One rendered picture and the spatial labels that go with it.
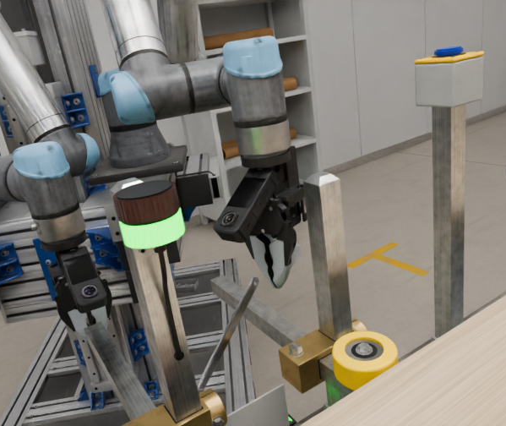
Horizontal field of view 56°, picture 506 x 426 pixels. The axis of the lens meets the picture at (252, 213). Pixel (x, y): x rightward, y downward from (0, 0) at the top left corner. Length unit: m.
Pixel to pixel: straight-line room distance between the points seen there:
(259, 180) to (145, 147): 0.56
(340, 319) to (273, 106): 0.32
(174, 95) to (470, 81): 0.43
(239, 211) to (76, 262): 0.31
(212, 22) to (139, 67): 2.96
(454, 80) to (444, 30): 4.84
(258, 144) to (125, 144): 0.59
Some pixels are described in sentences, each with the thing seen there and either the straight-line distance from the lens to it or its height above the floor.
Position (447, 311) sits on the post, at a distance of 0.92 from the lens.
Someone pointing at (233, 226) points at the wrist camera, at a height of 1.06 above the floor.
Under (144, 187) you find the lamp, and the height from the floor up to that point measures 1.17.
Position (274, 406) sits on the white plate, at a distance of 0.76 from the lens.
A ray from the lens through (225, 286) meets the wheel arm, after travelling 0.92.
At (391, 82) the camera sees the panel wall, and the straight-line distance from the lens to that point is 4.95.
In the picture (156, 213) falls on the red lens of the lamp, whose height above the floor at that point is 1.15.
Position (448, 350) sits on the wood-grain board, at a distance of 0.65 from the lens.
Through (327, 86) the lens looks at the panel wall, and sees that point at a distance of 4.34.
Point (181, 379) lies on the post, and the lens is 0.60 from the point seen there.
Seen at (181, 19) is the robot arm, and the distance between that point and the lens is 1.08.
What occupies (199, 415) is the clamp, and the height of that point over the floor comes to 0.87.
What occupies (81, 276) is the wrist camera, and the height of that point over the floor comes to 0.98.
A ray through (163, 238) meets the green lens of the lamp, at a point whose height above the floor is 1.13.
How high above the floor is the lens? 1.29
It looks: 20 degrees down
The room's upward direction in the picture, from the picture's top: 9 degrees counter-clockwise
